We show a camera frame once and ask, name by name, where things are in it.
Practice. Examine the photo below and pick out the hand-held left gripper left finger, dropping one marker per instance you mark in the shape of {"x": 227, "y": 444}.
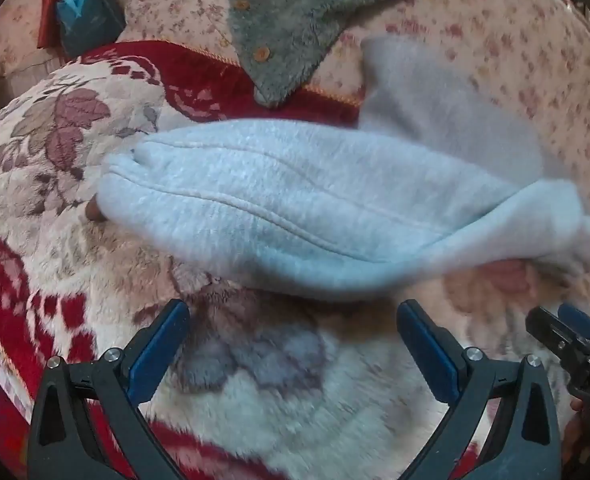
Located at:
{"x": 160, "y": 350}

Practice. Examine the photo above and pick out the blue tissue packet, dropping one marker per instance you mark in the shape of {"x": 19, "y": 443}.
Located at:
{"x": 85, "y": 20}

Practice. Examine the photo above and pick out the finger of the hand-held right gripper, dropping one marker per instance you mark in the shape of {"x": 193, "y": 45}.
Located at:
{"x": 550, "y": 332}
{"x": 582, "y": 322}

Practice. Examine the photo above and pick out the grey fleece jacket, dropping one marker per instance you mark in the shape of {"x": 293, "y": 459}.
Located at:
{"x": 295, "y": 20}

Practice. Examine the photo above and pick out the light grey sweatshirt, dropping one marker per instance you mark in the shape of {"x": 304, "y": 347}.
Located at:
{"x": 275, "y": 210}

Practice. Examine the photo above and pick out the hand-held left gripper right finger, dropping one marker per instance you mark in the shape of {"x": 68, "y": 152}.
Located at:
{"x": 425, "y": 350}

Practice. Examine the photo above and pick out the red floral blanket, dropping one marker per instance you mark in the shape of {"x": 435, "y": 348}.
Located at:
{"x": 50, "y": 260}

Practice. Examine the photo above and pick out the pink floral cushion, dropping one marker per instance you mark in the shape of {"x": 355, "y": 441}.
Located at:
{"x": 500, "y": 20}

